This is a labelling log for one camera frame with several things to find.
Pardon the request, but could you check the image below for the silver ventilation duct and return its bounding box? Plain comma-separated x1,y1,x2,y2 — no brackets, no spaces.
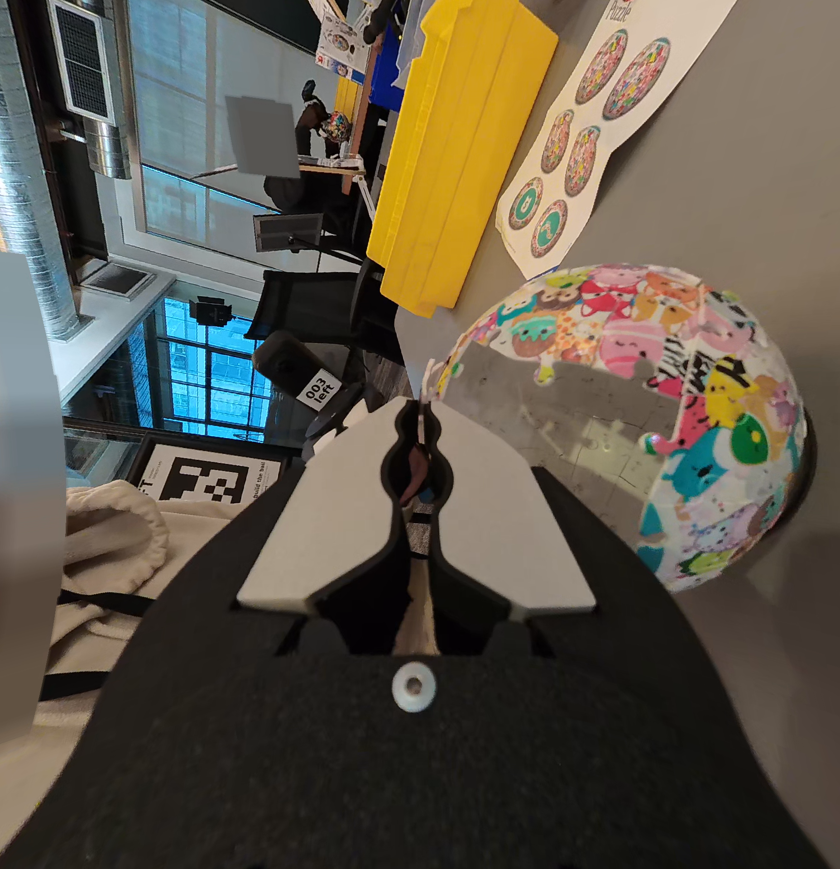
0,0,79,344

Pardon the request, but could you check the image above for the printed puzzle instruction sheet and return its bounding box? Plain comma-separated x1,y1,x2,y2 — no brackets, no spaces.
495,0,737,281

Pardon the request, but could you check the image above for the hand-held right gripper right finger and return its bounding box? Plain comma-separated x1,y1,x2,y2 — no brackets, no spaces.
420,401,599,658

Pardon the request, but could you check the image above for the yellow plastic bin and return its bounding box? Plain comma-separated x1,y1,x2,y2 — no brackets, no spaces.
366,0,561,320

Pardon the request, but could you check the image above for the person's cream sweater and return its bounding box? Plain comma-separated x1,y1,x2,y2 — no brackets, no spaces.
36,478,171,749

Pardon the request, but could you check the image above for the black chest strap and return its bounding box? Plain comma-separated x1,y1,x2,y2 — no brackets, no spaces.
38,589,157,702

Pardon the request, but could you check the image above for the colourful puzzle piece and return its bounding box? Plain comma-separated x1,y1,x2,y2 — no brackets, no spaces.
420,357,459,412

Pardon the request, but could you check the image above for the framed marker sign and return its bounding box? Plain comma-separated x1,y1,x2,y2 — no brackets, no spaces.
124,430,293,508

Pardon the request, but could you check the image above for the dark blue bin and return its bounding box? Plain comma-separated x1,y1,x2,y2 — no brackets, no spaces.
368,19,402,107

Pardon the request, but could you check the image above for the black light panel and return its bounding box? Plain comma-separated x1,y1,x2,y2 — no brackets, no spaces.
253,213,326,254

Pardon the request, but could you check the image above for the white air vent grille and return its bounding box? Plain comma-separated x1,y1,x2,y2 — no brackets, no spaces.
48,0,119,128

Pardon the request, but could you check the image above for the black studio light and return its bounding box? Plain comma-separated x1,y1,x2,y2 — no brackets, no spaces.
188,296,235,328

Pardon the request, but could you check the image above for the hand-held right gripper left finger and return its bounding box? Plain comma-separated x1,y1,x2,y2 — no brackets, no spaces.
236,398,424,656

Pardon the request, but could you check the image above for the white puzzle box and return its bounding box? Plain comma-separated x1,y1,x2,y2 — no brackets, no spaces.
315,12,368,84

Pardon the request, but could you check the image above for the black mesh chair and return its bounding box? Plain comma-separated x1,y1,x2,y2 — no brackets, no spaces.
245,257,405,371

